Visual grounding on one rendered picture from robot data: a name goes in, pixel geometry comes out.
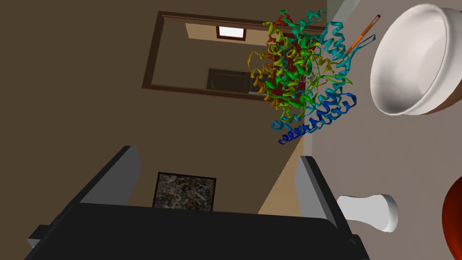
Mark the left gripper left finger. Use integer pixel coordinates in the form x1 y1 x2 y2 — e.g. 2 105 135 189
69 145 142 207

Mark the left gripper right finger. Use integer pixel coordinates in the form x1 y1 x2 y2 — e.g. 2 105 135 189
294 155 349 239

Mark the white salt shaker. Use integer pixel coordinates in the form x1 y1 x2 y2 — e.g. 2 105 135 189
337 194 399 233

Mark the dark framed abstract picture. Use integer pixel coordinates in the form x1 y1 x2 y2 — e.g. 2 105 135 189
152 172 217 212

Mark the multicoloured ribbon sculpture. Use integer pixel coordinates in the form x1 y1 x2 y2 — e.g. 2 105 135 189
247 9 376 146

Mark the red round object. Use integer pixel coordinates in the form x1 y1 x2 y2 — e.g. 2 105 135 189
442 176 462 259

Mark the orange pencil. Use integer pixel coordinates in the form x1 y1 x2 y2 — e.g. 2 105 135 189
344 14 381 56

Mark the white bowl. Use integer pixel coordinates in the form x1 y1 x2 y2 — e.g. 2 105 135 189
370 3 462 116

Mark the small bright window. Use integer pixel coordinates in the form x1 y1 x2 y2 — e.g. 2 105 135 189
216 25 247 41

